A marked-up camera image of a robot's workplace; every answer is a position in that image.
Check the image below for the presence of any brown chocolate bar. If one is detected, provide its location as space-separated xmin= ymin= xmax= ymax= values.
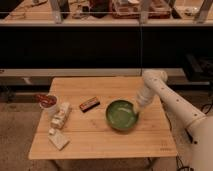
xmin=79 ymin=97 xmax=100 ymax=113

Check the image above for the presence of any black cable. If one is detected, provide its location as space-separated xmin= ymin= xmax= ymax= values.
xmin=175 ymin=154 xmax=194 ymax=171

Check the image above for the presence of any white cup with red lid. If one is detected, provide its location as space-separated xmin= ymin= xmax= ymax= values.
xmin=35 ymin=94 xmax=59 ymax=118

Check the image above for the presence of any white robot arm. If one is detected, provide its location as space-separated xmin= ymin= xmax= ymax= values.
xmin=134 ymin=69 xmax=213 ymax=171

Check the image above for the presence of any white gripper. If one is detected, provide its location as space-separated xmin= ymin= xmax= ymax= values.
xmin=133 ymin=86 xmax=155 ymax=115

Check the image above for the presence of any dark box on right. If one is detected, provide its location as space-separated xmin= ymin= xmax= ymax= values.
xmin=182 ymin=54 xmax=213 ymax=82

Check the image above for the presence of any wooden table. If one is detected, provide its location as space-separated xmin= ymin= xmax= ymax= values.
xmin=27 ymin=76 xmax=179 ymax=171

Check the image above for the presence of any white tube package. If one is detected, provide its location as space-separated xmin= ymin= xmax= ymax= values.
xmin=50 ymin=102 xmax=72 ymax=129

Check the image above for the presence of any green ceramic bowl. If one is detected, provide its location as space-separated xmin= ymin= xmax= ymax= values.
xmin=105 ymin=100 xmax=139 ymax=131

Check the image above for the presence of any background shelf unit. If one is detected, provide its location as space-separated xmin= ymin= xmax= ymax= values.
xmin=0 ymin=0 xmax=213 ymax=27

